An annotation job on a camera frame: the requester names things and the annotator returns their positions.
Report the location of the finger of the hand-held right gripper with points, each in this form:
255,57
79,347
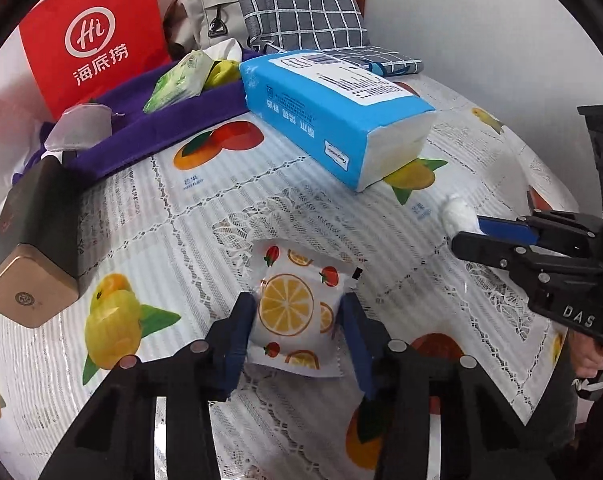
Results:
506,227
486,247

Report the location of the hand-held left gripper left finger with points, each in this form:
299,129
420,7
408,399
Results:
236,345

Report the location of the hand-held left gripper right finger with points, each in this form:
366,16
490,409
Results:
359,345

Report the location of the white tissue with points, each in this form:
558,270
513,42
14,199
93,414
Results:
456,215

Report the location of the orange print tissue packet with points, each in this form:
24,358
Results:
291,305

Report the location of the white sponge block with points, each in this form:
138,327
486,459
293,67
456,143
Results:
81,125

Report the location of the yellow fabric pouch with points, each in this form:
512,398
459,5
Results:
224,72

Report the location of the green printed tissue packet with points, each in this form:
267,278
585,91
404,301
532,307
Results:
181,77

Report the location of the person's right hand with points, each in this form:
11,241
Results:
589,357

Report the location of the blue tissue pack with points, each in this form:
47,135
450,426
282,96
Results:
306,105

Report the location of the purple towel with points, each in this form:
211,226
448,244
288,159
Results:
146,130

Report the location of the dark box with gold end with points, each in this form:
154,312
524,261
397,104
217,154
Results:
31,220

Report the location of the grey checked cushion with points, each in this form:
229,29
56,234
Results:
291,5

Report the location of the grey fabric bag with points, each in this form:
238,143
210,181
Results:
196,5

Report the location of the red paper bag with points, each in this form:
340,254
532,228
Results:
91,10

